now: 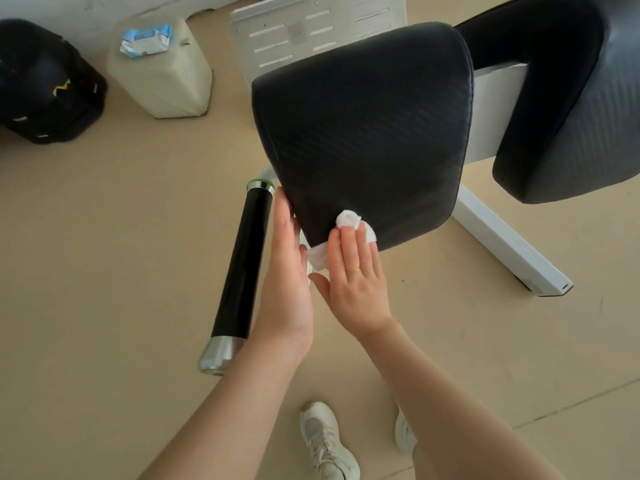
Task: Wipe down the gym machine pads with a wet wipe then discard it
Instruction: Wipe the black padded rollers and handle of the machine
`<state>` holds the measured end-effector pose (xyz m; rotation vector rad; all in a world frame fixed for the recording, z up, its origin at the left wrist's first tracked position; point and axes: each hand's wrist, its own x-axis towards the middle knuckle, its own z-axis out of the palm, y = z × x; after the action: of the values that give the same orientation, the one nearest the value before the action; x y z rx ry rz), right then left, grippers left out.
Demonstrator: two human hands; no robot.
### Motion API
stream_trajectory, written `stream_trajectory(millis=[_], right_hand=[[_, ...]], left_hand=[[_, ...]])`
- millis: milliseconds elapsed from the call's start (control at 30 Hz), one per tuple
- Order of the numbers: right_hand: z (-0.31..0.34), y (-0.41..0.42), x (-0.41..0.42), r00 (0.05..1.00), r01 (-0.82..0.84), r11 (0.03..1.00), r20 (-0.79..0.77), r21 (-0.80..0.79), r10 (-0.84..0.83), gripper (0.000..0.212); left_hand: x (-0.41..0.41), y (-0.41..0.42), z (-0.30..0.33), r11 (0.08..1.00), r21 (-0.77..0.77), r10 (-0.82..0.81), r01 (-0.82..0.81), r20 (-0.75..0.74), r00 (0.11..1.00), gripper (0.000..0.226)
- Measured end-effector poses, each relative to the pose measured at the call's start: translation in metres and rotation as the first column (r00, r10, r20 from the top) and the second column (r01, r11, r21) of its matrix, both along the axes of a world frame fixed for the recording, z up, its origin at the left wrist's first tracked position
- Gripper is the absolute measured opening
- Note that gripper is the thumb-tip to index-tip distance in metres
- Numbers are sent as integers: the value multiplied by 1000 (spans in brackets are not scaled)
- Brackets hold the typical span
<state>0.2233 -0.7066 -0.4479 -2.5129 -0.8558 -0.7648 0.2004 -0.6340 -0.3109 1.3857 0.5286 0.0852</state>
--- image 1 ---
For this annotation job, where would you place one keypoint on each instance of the person's left hand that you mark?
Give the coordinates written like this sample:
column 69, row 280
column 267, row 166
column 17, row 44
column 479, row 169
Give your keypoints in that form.
column 285, row 289

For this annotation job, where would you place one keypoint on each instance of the person's right hand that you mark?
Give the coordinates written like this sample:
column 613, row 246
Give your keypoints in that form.
column 357, row 299

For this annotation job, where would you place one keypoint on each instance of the person's left thumb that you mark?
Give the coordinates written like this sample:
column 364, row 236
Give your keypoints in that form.
column 303, row 262

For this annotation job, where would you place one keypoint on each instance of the person's right middle finger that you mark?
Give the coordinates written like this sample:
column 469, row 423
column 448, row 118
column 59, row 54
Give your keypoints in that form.
column 351, row 252

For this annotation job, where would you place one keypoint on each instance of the person's right thumb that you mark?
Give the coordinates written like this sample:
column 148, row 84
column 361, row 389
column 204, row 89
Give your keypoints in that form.
column 321, row 285

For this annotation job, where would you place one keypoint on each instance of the person's right little finger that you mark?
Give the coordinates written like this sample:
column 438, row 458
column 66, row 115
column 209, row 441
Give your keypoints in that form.
column 377, row 269

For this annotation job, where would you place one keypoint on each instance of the white wet wipe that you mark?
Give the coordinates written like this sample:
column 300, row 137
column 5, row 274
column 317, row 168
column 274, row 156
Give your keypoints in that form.
column 316, row 257

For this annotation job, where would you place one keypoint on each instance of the small black padded bench cushion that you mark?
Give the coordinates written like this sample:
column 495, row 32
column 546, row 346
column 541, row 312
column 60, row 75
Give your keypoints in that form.
column 365, row 134

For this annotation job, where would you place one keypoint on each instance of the person's left forearm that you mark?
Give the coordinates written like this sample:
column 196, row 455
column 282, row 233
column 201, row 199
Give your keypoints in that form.
column 235, row 409

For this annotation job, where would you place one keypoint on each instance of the person's right forearm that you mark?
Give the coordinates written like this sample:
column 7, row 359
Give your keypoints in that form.
column 450, row 409

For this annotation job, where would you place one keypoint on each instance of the black roller with chrome ends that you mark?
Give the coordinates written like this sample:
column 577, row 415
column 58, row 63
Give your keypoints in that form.
column 242, row 264

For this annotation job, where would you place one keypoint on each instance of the white left sneaker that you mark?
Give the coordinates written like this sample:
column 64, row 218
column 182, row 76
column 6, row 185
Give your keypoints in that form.
column 325, row 442

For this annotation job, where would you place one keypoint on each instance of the white sneaker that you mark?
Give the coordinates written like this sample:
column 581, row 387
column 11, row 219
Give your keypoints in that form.
column 404, row 434
column 325, row 442

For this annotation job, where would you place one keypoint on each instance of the white right sneaker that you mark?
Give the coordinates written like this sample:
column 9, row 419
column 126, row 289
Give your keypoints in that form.
column 404, row 434

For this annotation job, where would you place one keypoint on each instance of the white slotted metal plate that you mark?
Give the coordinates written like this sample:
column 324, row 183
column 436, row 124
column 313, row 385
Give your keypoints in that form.
column 320, row 29

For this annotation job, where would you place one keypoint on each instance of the white plastic jerrycan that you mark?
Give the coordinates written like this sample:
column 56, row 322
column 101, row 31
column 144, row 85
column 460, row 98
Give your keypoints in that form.
column 160, row 82

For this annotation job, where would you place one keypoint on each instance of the large black padded bench cushion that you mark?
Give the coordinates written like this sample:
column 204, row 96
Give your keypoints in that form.
column 560, row 94

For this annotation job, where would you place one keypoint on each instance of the blue white wipes packet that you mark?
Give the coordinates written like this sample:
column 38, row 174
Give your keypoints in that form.
column 146, row 41

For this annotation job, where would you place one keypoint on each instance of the black bag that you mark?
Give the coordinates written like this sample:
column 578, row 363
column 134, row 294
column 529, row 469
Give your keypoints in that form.
column 45, row 84

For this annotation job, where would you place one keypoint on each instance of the white metal bench frame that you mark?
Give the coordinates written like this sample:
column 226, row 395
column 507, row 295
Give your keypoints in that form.
column 505, row 239

